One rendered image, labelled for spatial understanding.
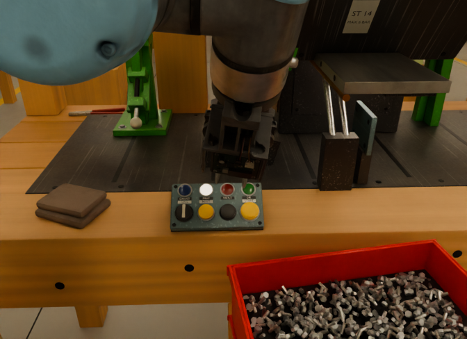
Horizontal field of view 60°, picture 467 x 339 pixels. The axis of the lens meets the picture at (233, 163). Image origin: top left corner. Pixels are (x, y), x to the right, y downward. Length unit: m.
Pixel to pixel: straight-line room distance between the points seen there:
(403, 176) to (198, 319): 1.11
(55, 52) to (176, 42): 0.98
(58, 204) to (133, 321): 1.10
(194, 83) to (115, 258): 0.62
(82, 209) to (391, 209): 0.52
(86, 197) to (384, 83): 0.51
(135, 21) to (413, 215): 0.65
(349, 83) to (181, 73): 0.64
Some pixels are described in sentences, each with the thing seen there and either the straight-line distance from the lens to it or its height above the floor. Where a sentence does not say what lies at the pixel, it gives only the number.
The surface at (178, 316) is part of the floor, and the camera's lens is 1.75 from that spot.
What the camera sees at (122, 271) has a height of 0.83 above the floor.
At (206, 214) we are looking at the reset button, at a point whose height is 0.93.
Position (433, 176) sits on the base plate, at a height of 0.90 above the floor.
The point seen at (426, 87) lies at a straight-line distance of 0.67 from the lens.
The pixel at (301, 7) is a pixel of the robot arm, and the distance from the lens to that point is 0.32.
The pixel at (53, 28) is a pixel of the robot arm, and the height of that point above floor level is 1.27.
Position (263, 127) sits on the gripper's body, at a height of 1.13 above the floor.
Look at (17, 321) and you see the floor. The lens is 1.92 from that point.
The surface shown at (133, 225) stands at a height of 0.90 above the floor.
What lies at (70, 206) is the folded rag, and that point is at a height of 0.93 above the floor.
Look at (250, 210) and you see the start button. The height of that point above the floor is 0.94.
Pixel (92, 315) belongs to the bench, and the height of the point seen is 0.07.
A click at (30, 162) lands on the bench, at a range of 1.01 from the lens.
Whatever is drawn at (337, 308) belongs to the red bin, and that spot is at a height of 0.89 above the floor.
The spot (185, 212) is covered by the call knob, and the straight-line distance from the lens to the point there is 0.64.
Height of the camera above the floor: 1.29
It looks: 27 degrees down
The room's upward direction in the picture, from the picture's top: straight up
